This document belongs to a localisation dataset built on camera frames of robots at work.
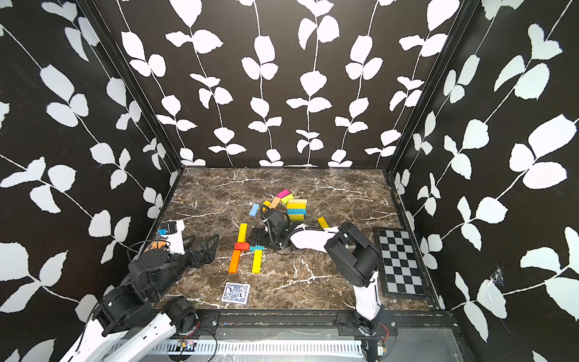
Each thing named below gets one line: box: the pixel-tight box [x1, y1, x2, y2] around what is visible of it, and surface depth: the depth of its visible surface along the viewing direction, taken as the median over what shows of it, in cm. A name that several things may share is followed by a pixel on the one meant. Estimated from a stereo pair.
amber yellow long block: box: [286, 202, 307, 209], surface depth 106 cm
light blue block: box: [248, 203, 261, 218], surface depth 103 cm
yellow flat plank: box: [316, 216, 331, 229], surface depth 101 cm
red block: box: [233, 242, 250, 252], surface depth 92 cm
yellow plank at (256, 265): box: [251, 249, 264, 274], surface depth 88 cm
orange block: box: [228, 250, 242, 274], surface depth 90 cm
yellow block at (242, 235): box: [237, 223, 249, 243], surface depth 97 cm
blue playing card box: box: [220, 282, 252, 305], surface depth 81 cm
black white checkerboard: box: [376, 228, 426, 296], surface depth 85 cm
